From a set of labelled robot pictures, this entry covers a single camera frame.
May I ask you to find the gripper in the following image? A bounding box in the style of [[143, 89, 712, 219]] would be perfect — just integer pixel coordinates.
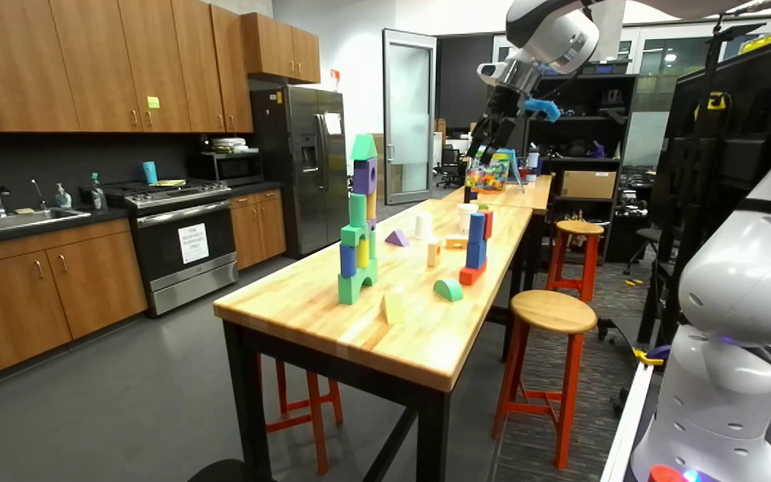
[[467, 85, 525, 166]]

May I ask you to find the steel sink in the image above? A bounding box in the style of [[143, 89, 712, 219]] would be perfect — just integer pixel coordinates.
[[0, 208, 92, 238]]

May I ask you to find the green half-round foam block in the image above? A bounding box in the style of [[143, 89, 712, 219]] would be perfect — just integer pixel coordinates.
[[433, 278, 464, 303]]

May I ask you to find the steel stove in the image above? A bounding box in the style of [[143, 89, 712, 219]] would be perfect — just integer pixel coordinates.
[[102, 178, 240, 317]]

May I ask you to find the small wooden wall cabinet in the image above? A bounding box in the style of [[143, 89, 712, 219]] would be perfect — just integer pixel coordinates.
[[241, 12, 322, 85]]

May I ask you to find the yellow triangle foam block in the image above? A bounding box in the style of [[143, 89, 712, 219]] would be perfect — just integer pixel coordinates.
[[381, 292, 406, 326]]

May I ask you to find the row of wooden base cabinets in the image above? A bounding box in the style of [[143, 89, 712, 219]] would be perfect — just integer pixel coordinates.
[[0, 218, 149, 387]]

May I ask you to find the purple foam block with hole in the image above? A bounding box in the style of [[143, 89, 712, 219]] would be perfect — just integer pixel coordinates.
[[353, 157, 379, 196]]

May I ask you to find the black microwave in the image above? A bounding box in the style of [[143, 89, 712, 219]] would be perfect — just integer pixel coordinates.
[[193, 151, 264, 187]]

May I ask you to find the clear bag of foam blocks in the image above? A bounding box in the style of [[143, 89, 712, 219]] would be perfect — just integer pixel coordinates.
[[465, 147, 515, 194]]

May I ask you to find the black office chair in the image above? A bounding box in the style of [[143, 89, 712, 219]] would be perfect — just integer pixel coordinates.
[[436, 145, 462, 189]]

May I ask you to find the frosted glass door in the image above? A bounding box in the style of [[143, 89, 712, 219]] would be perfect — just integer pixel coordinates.
[[382, 28, 438, 206]]

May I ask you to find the green arch foam block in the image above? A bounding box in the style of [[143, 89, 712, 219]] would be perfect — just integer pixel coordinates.
[[338, 257, 379, 306]]

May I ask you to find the steel refrigerator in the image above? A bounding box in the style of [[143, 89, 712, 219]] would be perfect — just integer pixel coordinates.
[[250, 85, 351, 260]]

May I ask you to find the row of wooden wall cabinets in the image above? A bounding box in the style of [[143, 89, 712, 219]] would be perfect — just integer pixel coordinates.
[[0, 0, 254, 134]]

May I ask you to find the black equipment cart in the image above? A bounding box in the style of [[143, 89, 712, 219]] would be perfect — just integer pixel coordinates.
[[636, 25, 771, 349]]

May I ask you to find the cardboard box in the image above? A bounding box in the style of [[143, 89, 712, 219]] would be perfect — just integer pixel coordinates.
[[560, 170, 618, 200]]

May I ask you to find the wooden base cabinet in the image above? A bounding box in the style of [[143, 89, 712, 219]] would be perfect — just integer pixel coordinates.
[[230, 188, 287, 271]]

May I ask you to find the orange wooden stool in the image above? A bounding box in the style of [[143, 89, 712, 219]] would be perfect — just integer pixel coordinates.
[[257, 353, 345, 477], [545, 220, 606, 303], [491, 289, 599, 470]]

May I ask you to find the red flat foam block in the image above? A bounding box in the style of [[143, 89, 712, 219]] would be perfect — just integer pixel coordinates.
[[458, 260, 487, 287]]

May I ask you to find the black shelf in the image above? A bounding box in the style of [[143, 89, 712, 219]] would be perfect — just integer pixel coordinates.
[[525, 72, 639, 263]]

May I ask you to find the green triangle foam block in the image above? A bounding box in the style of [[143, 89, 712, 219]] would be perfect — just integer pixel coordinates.
[[350, 134, 379, 162]]

